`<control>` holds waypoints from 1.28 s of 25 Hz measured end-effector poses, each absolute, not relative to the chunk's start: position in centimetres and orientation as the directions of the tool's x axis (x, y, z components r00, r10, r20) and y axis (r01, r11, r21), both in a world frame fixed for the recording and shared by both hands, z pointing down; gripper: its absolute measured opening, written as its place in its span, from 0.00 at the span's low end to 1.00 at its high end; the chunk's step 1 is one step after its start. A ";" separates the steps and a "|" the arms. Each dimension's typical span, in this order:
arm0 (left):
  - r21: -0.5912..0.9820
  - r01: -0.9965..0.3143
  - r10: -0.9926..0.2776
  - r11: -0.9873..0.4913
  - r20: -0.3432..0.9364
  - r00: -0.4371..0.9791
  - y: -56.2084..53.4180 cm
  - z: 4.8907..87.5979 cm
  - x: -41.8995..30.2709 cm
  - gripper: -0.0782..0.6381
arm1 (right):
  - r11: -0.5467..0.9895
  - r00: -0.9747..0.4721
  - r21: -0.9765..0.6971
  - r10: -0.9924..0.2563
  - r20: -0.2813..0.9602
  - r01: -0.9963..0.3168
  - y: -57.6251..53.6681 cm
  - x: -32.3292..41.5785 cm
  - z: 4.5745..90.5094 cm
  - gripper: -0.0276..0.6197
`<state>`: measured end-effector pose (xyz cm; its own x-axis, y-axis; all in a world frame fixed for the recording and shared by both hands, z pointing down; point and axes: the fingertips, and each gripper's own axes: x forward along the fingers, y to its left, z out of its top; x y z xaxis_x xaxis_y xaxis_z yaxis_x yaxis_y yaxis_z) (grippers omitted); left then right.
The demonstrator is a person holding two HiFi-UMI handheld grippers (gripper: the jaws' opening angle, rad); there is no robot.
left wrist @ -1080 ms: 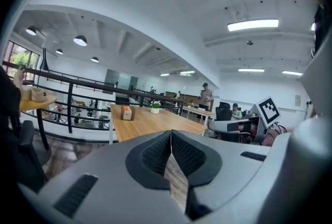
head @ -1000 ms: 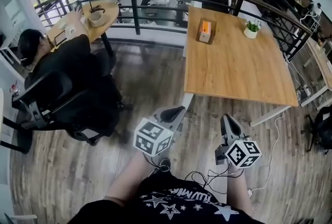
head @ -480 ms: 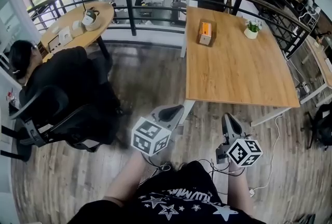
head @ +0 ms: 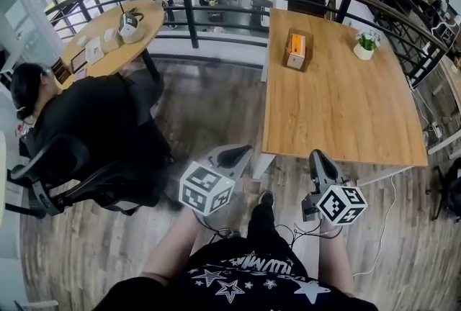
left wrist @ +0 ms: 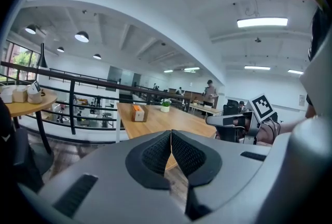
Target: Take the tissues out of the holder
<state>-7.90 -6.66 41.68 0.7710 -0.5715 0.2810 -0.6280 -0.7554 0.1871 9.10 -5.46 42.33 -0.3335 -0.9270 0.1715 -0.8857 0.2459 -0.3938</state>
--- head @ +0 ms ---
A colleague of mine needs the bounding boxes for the round wooden table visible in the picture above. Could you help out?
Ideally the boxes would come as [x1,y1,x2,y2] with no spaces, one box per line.
[59,0,166,87]

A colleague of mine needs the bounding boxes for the wooden desk white legs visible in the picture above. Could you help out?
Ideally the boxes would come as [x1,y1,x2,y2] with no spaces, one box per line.
[428,53,461,156]

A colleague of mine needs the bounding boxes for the person's black trouser leg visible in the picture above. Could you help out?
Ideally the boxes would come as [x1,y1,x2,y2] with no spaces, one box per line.
[246,201,278,242]

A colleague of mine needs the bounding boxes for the person's black star-print shirt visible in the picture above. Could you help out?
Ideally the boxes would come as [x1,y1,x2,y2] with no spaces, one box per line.
[97,235,379,311]

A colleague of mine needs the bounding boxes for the white frame with dark panel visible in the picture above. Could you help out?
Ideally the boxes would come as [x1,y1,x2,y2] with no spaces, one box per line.
[14,298,61,311]

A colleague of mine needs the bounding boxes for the beige square box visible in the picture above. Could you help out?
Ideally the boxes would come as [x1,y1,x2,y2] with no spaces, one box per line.
[103,28,120,51]

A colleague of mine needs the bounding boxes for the person's left forearm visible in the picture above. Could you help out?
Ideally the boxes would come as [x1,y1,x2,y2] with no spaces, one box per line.
[140,208,202,284]

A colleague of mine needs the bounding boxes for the black cable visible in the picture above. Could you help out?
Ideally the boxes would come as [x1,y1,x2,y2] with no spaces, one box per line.
[194,215,242,242]
[275,222,343,249]

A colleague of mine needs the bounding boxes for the potted plant in white pot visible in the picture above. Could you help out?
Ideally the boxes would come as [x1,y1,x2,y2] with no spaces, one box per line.
[352,28,382,60]

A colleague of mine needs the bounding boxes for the white cable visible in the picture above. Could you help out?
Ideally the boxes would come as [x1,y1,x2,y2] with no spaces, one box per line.
[351,176,397,278]

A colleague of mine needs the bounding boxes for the rectangular wooden table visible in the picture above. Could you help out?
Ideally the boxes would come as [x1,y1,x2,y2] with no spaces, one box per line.
[251,50,429,187]

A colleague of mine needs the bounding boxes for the person's black shoe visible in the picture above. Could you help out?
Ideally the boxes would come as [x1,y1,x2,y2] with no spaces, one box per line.
[257,189,275,208]

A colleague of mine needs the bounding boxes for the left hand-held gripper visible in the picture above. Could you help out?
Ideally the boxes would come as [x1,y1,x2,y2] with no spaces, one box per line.
[179,144,253,217]

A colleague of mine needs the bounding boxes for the white round table black base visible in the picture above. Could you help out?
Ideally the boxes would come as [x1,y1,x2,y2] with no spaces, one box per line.
[0,131,8,217]

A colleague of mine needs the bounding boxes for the black office chair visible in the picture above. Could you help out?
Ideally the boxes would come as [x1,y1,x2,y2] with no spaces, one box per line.
[5,132,184,219]

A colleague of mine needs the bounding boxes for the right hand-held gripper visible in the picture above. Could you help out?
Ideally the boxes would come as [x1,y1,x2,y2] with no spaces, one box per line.
[301,149,368,227]

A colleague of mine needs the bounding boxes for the dark framed tablet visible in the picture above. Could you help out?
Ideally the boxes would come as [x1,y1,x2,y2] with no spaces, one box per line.
[70,49,89,73]

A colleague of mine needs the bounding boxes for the black metal railing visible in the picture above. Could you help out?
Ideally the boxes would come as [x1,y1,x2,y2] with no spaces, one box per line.
[45,0,449,89]

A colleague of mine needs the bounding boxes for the orange and white box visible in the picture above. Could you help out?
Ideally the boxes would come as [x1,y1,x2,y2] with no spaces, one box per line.
[290,33,307,69]

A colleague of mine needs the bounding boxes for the brown transparent container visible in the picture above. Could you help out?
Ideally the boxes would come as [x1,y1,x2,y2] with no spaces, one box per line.
[286,28,314,72]

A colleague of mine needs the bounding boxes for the person's right forearm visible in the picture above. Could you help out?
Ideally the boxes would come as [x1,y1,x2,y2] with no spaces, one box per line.
[316,225,356,294]

